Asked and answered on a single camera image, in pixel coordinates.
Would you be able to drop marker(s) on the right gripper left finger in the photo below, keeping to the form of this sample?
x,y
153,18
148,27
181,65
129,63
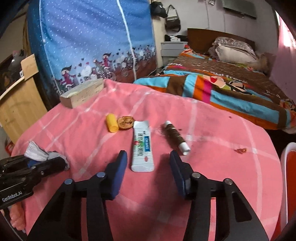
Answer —
x,y
61,217

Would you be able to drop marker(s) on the white toothpaste tube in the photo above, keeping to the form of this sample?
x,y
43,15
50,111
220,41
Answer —
x,y
142,158

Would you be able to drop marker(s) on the wooden block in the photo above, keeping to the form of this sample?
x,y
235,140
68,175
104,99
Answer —
x,y
81,93

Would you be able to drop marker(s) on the grey hanging handbag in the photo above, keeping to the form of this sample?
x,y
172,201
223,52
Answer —
x,y
172,22

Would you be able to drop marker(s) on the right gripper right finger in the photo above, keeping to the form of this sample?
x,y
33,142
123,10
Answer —
x,y
235,218

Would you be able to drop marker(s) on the black hanging bag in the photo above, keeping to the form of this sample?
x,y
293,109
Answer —
x,y
157,9

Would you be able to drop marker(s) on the light wooden cabinet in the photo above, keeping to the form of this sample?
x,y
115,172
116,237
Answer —
x,y
21,103

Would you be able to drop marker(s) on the blue fabric wardrobe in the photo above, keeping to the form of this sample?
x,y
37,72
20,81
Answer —
x,y
77,41

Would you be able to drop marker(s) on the white bedside drawer cabinet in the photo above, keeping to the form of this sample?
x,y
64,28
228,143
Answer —
x,y
171,50

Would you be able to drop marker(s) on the yellow plastic cap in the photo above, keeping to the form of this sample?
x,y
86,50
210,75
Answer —
x,y
111,123

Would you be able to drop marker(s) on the person's left hand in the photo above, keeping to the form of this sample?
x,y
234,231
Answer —
x,y
17,216

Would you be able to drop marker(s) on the beige pillow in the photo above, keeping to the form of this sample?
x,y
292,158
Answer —
x,y
232,51

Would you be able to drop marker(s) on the brown thread spool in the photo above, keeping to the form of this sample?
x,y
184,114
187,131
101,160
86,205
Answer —
x,y
176,138

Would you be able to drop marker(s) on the red plastic basin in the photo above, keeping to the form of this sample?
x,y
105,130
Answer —
x,y
285,228

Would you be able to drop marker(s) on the white paper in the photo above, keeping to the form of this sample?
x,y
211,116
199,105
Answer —
x,y
35,153

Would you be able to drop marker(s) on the colourful striped bed blanket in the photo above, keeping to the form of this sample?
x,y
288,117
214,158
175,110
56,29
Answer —
x,y
235,88

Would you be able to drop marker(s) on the small red scrap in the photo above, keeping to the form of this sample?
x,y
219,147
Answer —
x,y
241,150

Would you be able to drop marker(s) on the pink window curtain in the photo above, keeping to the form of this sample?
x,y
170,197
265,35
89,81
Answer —
x,y
283,72

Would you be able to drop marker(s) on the brown wooden headboard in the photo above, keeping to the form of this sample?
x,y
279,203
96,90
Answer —
x,y
200,40

